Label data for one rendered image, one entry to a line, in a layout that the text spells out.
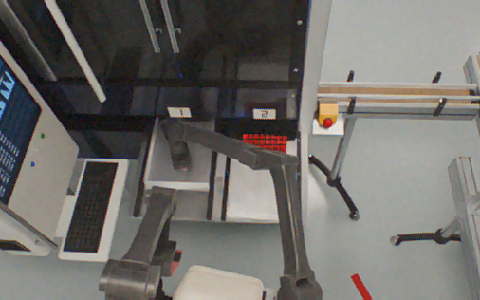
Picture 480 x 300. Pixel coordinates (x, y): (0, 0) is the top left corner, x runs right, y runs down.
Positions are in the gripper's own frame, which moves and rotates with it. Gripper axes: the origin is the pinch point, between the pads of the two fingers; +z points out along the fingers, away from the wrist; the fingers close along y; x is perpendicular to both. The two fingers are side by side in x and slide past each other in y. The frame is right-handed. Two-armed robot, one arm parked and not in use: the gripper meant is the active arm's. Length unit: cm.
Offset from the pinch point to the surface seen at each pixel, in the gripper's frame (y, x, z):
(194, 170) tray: 0.0, -4.0, 5.7
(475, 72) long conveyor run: 19, -129, -3
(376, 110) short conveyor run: 11, -83, 1
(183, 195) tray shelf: -9.8, 1.9, 6.0
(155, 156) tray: 10.2, 11.4, 6.4
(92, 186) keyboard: 4.4, 39.4, 12.5
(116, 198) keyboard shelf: -2.1, 30.3, 14.5
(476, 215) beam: -32, -124, 35
